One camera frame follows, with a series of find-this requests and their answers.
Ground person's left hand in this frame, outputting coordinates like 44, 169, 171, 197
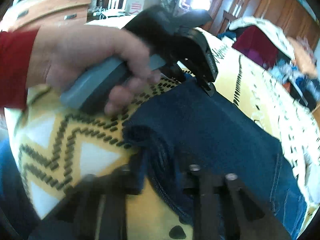
25, 25, 161, 115

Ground wooden drawer cabinet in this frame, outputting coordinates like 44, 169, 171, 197
1, 0, 94, 31

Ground wooden wardrobe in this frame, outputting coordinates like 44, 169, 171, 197
204, 0, 319, 50

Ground yellow patterned bed cover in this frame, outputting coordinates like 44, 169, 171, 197
5, 33, 319, 236

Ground pile of clothes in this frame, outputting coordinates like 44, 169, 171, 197
217, 16, 319, 111

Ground dark blue denim pants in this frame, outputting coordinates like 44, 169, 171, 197
123, 79, 306, 239

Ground cardboard box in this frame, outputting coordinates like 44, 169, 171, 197
125, 0, 160, 15

